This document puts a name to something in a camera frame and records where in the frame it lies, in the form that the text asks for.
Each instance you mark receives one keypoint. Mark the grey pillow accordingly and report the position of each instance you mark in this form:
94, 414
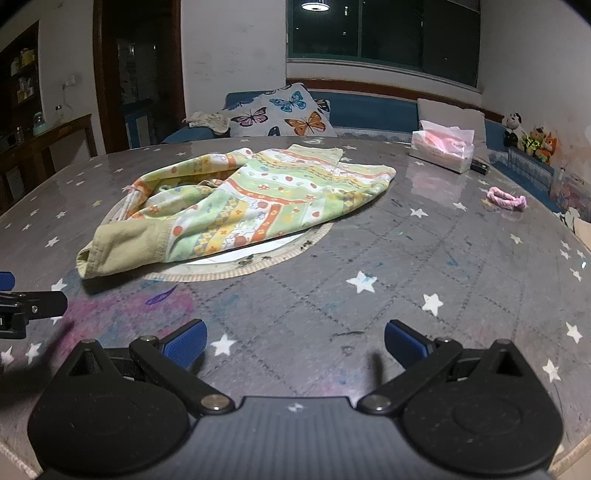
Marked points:
452, 110

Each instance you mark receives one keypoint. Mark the pastel patterned children's jacket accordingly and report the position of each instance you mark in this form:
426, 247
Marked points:
258, 198

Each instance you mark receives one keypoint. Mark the clear plastic bag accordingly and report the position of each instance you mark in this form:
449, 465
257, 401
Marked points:
572, 189

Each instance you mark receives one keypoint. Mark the butterfly print pillow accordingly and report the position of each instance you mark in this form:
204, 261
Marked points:
277, 110

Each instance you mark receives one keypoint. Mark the grey star tablecloth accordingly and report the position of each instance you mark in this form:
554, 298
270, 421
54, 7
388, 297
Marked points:
415, 258

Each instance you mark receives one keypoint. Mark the white wall socket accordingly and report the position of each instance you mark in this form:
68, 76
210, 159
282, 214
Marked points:
69, 82

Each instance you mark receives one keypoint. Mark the wooden sideboard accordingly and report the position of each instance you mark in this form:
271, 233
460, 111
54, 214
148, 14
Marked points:
51, 138

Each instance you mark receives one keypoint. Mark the round beige-edged mat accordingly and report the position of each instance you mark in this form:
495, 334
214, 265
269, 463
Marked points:
258, 264

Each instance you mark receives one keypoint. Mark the crumpled beige cloth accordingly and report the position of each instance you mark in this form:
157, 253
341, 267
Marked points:
205, 122

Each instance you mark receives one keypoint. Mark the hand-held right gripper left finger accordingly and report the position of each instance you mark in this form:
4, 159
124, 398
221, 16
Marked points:
184, 345

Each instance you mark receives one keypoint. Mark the blue sofa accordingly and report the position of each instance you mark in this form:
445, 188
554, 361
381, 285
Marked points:
369, 113

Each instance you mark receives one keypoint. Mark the blue storage box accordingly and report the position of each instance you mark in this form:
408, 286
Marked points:
138, 124

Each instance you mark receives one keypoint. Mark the wooden shelf cabinet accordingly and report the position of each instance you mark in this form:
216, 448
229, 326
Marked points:
21, 83

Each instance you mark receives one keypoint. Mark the orange plush toy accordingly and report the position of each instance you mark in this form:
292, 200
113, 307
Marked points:
548, 147

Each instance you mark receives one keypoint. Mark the dark window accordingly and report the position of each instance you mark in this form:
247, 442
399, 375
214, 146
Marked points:
383, 32

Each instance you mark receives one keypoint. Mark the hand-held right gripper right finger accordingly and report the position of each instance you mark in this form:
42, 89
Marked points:
406, 342

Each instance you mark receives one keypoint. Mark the dark wooden door frame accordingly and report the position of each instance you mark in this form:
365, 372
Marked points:
104, 78

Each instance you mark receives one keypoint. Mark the pink hair clip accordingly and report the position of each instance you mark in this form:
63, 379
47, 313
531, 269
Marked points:
505, 198

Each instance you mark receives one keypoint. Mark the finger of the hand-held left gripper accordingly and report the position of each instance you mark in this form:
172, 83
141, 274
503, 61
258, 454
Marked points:
5, 279
41, 304

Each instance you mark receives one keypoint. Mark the yellow plush toy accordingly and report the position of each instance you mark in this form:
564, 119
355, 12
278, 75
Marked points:
531, 142

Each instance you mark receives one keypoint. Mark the small black object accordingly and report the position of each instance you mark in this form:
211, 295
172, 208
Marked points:
480, 167

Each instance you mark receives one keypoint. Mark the panda plush toy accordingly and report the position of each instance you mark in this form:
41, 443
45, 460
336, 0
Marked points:
512, 129

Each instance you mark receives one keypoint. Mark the pink tissue box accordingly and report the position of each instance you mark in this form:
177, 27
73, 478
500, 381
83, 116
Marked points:
438, 154

